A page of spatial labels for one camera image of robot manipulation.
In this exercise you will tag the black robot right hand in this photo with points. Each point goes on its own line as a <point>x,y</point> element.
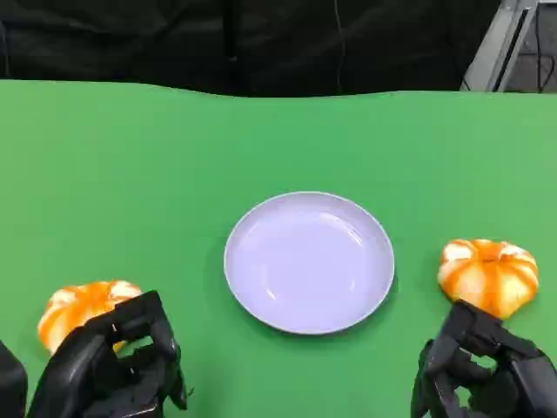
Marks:
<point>518,374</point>

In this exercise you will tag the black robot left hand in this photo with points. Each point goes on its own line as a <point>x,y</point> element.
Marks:
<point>95,366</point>

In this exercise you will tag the orange white toy bread roll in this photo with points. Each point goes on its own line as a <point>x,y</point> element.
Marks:
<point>74,305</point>
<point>487,278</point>

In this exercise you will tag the green table cloth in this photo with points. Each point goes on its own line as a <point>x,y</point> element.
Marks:
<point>130,174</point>

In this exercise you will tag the lilac plate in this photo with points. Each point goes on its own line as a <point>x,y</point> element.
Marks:
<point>309,261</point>

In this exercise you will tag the black backdrop curtain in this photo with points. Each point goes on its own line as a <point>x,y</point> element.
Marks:
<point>174,39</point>

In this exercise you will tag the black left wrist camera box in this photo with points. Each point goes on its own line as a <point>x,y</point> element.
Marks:
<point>11,383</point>

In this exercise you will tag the aluminium frame profile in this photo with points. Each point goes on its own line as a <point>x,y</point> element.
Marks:
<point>500,48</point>

